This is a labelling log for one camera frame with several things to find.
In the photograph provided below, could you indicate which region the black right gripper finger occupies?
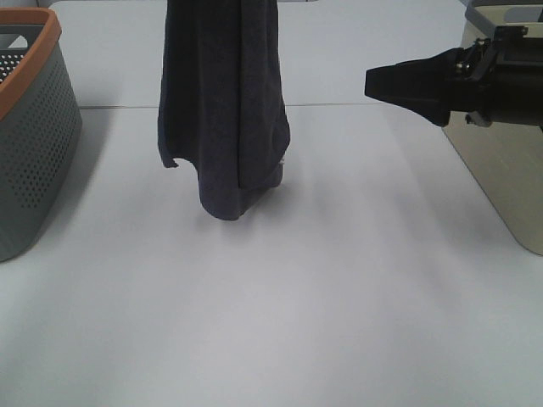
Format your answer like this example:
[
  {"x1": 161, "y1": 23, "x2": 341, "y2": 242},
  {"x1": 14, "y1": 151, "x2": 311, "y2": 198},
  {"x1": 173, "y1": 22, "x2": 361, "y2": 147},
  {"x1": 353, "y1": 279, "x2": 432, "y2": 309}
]
[{"x1": 364, "y1": 47, "x2": 463, "y2": 127}]

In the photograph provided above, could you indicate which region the grey perforated basket orange rim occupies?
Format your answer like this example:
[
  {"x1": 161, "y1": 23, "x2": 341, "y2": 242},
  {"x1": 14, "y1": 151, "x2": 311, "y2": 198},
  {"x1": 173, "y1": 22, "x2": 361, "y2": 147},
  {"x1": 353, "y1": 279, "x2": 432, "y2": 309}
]
[{"x1": 1, "y1": 8, "x2": 82, "y2": 261}]

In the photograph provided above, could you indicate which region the beige basket grey rim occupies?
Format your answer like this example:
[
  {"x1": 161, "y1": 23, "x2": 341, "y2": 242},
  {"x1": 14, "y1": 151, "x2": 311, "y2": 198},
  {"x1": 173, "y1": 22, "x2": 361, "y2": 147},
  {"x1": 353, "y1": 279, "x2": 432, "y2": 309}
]
[{"x1": 444, "y1": 1, "x2": 542, "y2": 254}]

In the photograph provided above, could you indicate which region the dark navy towel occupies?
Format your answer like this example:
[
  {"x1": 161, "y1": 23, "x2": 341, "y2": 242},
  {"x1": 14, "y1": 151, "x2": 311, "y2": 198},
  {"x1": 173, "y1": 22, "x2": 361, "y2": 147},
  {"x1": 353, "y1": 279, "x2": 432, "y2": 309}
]
[{"x1": 158, "y1": 1, "x2": 290, "y2": 220}]

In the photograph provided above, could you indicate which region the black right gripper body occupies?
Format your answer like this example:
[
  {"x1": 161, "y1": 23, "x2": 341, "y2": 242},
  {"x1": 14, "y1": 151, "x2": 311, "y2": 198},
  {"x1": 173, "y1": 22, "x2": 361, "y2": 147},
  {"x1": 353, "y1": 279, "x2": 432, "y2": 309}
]
[{"x1": 445, "y1": 25, "x2": 542, "y2": 127}]

